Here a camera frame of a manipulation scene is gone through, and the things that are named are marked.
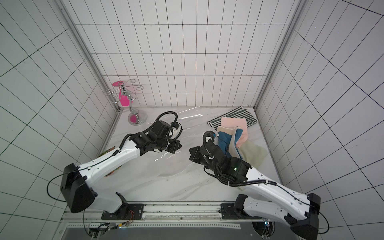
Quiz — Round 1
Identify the blue and cream towel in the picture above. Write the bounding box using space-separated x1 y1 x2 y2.
217 126 243 159

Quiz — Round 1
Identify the pink towel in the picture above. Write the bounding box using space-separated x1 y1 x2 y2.
218 117 249 148

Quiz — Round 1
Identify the clear plastic vacuum bag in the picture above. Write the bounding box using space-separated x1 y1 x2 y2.
107 107 228 193

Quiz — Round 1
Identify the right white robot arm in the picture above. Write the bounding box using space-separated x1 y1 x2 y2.
189 140 321 240

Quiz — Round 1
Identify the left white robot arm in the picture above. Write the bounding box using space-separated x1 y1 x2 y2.
60 120 183 214

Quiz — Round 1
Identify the light green folded towel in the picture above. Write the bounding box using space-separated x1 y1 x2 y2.
239 140 268 169

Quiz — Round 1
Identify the green striped Doraemon towel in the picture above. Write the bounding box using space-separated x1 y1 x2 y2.
207 107 258 130

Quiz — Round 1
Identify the chrome cup holder stand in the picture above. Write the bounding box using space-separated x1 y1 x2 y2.
104 79 147 126

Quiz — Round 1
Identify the pink plastic cup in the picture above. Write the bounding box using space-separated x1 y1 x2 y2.
112 81 131 107

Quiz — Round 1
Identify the colourful snack packet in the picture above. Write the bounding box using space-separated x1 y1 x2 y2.
98 146 122 178

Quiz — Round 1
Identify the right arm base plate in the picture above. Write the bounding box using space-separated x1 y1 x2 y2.
219 204 262 220

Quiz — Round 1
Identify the aluminium mounting rail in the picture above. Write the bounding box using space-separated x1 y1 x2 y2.
62 198 288 223

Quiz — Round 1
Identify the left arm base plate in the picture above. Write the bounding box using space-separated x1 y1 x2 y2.
101 204 145 221

